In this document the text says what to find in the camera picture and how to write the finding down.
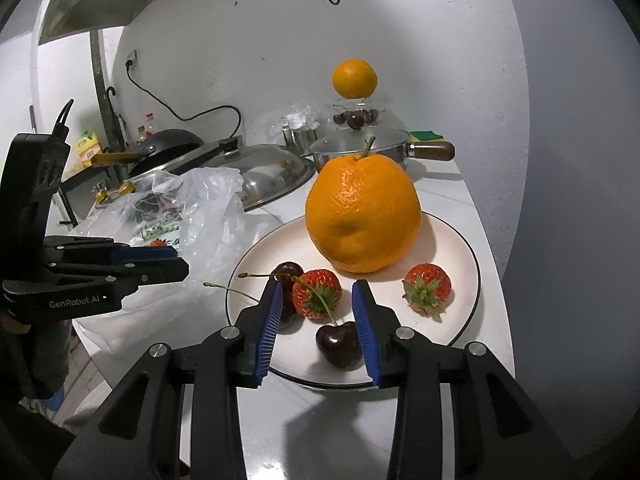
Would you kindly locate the clear printed plastic bag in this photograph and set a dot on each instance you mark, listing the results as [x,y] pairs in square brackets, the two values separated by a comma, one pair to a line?
[150,320]

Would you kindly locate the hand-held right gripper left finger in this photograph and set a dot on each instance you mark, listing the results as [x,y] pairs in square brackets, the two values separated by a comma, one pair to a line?
[267,330]

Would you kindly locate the black metal rack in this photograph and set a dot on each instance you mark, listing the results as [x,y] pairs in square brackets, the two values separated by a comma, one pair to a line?
[75,180]

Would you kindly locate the steel and glass wok lid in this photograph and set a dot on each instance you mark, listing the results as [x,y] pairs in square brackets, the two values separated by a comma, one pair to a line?
[270,170]

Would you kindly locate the person's left hand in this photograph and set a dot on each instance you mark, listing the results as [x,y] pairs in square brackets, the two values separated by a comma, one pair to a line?
[14,326]

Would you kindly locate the wall power outlet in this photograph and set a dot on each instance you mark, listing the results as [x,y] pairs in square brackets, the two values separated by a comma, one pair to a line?
[131,60]

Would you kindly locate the green sponge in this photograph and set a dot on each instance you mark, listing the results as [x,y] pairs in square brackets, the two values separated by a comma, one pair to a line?
[426,136]

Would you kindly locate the white plate with dark rim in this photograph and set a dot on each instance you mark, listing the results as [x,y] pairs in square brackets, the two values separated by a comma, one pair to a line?
[450,260]

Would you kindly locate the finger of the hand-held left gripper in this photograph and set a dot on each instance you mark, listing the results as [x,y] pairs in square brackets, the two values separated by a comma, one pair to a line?
[165,271]
[147,255]

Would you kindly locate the small steel saucepan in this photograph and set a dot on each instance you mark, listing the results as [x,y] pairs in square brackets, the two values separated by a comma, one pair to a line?
[385,152]

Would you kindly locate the small round orange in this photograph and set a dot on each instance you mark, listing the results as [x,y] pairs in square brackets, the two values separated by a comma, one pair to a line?
[355,78]

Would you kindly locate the dark vertical pipe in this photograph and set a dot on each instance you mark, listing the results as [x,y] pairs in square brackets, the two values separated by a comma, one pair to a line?
[97,75]

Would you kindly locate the dark red cherry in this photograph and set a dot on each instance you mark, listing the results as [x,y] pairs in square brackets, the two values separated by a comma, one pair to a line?
[287,270]
[340,347]

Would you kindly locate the stainless steel cups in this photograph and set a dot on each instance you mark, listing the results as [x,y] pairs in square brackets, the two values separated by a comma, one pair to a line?
[300,139]

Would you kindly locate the red strawberry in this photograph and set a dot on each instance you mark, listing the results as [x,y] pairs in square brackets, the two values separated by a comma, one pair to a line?
[157,243]
[316,294]
[425,287]

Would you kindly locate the yellow detergent bottle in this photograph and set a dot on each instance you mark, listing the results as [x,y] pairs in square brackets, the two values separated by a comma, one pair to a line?
[89,147]

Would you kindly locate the large orange with stem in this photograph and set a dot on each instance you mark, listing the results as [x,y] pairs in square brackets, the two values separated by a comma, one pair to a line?
[362,215]

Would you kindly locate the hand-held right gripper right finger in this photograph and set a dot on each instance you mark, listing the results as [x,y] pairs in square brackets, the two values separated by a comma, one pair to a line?
[364,330]

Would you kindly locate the grey refrigerator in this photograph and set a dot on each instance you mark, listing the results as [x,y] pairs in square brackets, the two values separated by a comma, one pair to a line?
[560,160]

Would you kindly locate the glass saucepan lid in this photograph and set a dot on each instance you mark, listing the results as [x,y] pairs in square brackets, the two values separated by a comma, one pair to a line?
[350,136]

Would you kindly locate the crumpled clear bag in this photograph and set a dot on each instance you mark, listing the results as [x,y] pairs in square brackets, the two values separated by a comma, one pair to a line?
[292,116]

